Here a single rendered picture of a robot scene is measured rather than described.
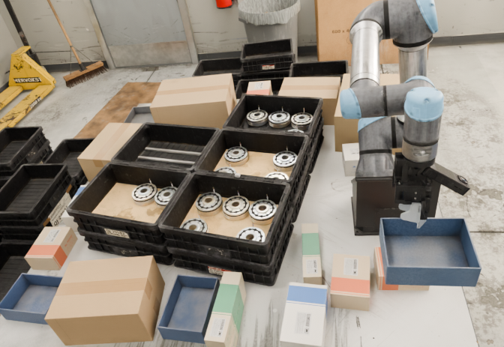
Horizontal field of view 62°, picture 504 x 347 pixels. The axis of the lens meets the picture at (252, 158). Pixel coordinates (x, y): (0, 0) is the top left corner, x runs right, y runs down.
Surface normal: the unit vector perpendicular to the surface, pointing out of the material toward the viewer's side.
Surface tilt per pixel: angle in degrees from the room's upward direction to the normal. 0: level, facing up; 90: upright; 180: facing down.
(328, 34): 76
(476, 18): 90
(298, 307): 0
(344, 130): 90
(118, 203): 0
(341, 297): 90
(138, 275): 0
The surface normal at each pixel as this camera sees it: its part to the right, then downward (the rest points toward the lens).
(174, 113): -0.06, 0.62
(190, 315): -0.14, -0.78
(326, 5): -0.16, 0.46
